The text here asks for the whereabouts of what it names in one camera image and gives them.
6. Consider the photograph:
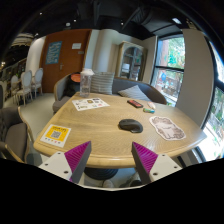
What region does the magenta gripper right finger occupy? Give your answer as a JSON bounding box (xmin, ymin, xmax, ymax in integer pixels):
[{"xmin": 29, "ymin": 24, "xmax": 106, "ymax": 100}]
[{"xmin": 131, "ymin": 141, "xmax": 183, "ymax": 185}]

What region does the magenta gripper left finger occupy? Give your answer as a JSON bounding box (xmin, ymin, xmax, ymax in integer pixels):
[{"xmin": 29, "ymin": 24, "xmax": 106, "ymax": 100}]
[{"xmin": 38, "ymin": 140, "xmax": 93, "ymax": 185}]

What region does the black computer mouse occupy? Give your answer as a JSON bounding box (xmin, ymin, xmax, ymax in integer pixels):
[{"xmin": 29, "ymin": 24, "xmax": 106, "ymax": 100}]
[{"xmin": 119, "ymin": 119, "xmax": 143, "ymax": 133}]

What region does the yellow QR code sticker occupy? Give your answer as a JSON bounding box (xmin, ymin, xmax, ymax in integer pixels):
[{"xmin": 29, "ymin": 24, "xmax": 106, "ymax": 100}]
[{"xmin": 40, "ymin": 124, "xmax": 71, "ymax": 148}]

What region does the ornate paper coaster mat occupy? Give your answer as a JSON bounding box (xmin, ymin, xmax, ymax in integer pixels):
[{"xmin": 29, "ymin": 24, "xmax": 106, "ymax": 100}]
[{"xmin": 149, "ymin": 116, "xmax": 186, "ymax": 141}]

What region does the green small tube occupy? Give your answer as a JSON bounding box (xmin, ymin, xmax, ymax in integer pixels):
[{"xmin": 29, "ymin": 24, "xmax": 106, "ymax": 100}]
[{"xmin": 143, "ymin": 108, "xmax": 155, "ymax": 113}]

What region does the white printed menu sheet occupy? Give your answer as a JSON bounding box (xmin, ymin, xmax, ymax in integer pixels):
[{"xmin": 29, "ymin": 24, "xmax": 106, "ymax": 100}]
[{"xmin": 72, "ymin": 98, "xmax": 108, "ymax": 111}]

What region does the pink small eraser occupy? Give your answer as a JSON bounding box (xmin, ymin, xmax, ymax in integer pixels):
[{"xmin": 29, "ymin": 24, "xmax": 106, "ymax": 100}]
[{"xmin": 148, "ymin": 102, "xmax": 156, "ymax": 110}]

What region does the grey curved sofa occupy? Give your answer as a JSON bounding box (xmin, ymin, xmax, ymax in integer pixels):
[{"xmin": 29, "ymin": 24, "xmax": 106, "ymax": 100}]
[{"xmin": 53, "ymin": 72, "xmax": 167, "ymax": 113}]

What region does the light grey striped cushion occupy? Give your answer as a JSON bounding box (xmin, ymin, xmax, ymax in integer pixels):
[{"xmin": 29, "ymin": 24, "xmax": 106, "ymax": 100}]
[{"xmin": 119, "ymin": 85, "xmax": 149, "ymax": 101}]

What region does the orange round cushion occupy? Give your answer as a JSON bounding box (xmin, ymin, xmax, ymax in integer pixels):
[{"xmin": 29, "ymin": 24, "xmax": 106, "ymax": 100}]
[{"xmin": 71, "ymin": 73, "xmax": 81, "ymax": 83}]

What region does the white dining chair far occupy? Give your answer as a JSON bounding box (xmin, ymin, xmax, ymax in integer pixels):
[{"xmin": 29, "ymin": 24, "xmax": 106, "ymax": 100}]
[{"xmin": 31, "ymin": 68, "xmax": 43, "ymax": 96}]

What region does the white dining chair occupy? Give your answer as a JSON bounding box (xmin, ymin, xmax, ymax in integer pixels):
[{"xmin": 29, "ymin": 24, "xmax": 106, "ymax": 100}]
[
  {"xmin": 16, "ymin": 70, "xmax": 32, "ymax": 104},
  {"xmin": 31, "ymin": 68, "xmax": 43, "ymax": 96}
]

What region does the glass display cabinet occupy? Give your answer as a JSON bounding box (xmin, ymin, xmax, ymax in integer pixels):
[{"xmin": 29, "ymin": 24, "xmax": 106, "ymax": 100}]
[{"xmin": 116, "ymin": 41, "xmax": 147, "ymax": 81}]

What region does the brown wooden door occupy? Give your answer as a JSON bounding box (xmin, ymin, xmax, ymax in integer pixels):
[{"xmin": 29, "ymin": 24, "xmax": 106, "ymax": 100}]
[{"xmin": 39, "ymin": 29, "xmax": 92, "ymax": 93}]

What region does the black table pedestal base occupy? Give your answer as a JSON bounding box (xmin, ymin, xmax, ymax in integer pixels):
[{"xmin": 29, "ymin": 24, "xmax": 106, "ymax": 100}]
[{"xmin": 84, "ymin": 168, "xmax": 118, "ymax": 180}]

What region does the grey armchair wooden frame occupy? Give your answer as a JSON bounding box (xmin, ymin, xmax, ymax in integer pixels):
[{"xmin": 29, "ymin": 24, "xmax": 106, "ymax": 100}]
[{"xmin": 0, "ymin": 107, "xmax": 42, "ymax": 166}]

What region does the blue wall poster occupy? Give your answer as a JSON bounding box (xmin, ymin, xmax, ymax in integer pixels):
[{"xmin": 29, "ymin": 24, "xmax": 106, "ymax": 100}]
[{"xmin": 46, "ymin": 41, "xmax": 62, "ymax": 65}]

